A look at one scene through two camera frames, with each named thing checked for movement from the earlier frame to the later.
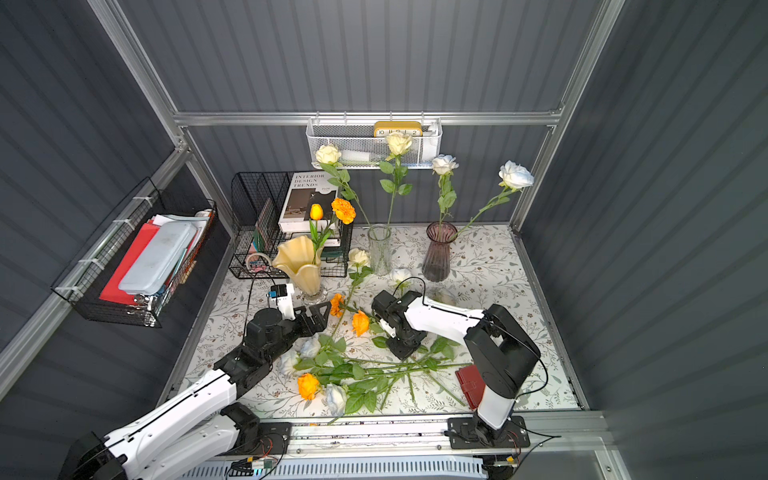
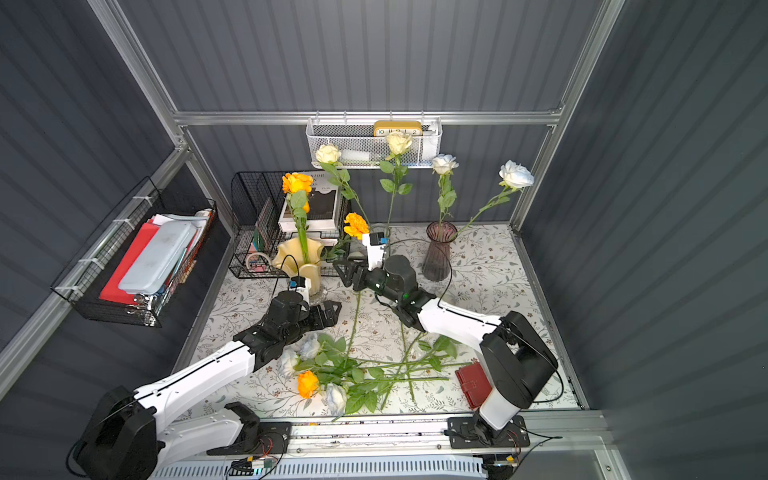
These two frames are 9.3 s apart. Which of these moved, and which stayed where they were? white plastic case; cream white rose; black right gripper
Moved: black right gripper
Stayed: white plastic case; cream white rose
